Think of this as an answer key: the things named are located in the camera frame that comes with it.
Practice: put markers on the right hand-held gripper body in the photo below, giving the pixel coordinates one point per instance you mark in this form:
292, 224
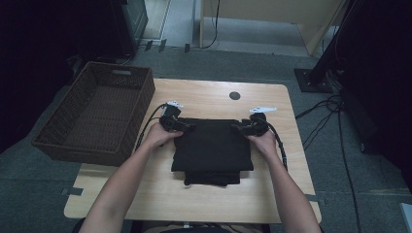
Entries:
257, 126

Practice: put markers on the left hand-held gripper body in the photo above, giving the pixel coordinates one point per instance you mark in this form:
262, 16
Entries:
169, 121

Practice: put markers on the black pants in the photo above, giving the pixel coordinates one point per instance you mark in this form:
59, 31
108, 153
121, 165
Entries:
210, 149

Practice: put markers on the brown wicker basket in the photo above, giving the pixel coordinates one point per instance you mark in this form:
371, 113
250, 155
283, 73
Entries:
97, 123

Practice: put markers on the person's left hand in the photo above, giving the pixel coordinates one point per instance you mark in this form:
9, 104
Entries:
158, 137

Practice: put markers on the person's right hand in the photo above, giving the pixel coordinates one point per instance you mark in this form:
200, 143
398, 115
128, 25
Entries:
265, 144

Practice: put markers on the black table grommet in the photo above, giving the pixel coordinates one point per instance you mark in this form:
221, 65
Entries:
234, 95

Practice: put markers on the black metal stand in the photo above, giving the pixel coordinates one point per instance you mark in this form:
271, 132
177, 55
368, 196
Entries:
312, 81

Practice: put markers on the dark floor tape strip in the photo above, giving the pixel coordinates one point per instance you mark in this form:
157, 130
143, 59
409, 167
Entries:
148, 45
162, 45
187, 48

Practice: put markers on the person's lap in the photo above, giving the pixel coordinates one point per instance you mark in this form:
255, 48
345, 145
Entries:
194, 230

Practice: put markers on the dark cabinet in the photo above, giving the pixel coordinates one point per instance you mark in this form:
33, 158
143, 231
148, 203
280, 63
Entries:
132, 22

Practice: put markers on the dark curtain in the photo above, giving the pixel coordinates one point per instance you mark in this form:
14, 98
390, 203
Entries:
32, 48
382, 64

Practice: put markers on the pale box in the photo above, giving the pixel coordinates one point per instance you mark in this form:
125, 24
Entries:
407, 220

